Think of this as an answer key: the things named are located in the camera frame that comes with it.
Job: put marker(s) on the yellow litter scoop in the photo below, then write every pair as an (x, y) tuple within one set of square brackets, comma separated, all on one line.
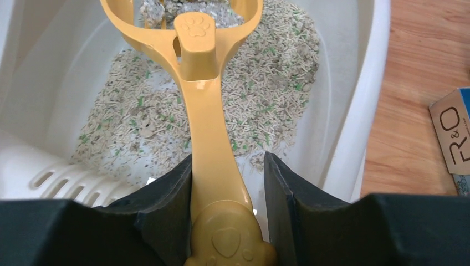
[(195, 52)]

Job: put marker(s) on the blue and tan box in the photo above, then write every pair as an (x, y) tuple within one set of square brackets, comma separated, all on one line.
[(450, 118)]

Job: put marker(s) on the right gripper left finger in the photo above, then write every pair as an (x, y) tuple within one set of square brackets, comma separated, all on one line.
[(159, 213)]

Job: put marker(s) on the cat litter granules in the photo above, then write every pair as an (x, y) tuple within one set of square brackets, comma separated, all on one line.
[(138, 125)]

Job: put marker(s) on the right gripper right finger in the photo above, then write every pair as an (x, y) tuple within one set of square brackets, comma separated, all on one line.
[(287, 195)]

